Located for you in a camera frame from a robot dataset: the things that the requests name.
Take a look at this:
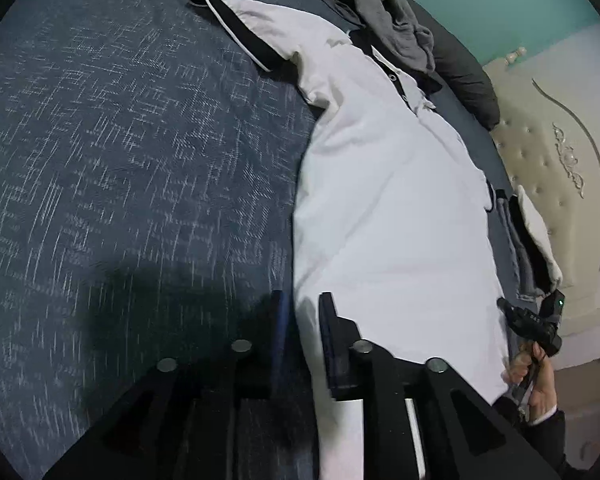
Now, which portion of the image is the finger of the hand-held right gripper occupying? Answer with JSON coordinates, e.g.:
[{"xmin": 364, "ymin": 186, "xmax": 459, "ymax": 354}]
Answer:
[{"xmin": 496, "ymin": 297, "xmax": 521, "ymax": 333}]

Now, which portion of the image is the dark grey rolled duvet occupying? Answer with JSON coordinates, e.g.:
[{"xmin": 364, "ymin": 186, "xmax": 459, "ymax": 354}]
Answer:
[{"xmin": 400, "ymin": 0, "xmax": 498, "ymax": 131}]

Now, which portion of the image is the folded black garment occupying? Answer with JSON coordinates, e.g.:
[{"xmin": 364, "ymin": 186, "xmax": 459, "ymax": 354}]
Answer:
[{"xmin": 507, "ymin": 195, "xmax": 551, "ymax": 293}]

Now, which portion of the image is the cream tufted headboard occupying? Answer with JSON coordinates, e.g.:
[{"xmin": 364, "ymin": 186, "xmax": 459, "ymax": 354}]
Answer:
[{"xmin": 482, "ymin": 47, "xmax": 600, "ymax": 376}]

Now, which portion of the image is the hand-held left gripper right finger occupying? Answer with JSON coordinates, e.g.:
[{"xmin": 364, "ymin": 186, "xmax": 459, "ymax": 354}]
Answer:
[{"xmin": 319, "ymin": 291, "xmax": 561, "ymax": 480}]

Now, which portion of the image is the person's right forearm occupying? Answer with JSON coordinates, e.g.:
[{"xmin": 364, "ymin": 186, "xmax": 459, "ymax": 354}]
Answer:
[{"xmin": 492, "ymin": 395, "xmax": 596, "ymax": 480}]

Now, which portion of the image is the grey knit garment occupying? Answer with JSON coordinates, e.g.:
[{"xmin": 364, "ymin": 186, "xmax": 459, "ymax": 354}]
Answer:
[{"xmin": 287, "ymin": 0, "xmax": 436, "ymax": 73}]

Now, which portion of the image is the white polo shirt black trim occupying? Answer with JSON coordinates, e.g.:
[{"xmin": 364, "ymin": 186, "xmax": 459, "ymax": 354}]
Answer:
[{"xmin": 189, "ymin": 0, "xmax": 511, "ymax": 480}]

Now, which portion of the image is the person's right hand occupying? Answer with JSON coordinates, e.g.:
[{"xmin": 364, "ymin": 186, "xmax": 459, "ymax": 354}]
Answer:
[{"xmin": 502, "ymin": 345, "xmax": 558, "ymax": 426}]

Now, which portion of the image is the folded grey garment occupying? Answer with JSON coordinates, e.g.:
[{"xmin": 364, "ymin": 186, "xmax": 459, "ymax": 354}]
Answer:
[{"xmin": 495, "ymin": 190, "xmax": 538, "ymax": 303}]

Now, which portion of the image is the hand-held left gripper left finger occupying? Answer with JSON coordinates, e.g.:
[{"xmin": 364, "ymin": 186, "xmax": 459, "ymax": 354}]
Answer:
[{"xmin": 42, "ymin": 290, "xmax": 301, "ymax": 480}]

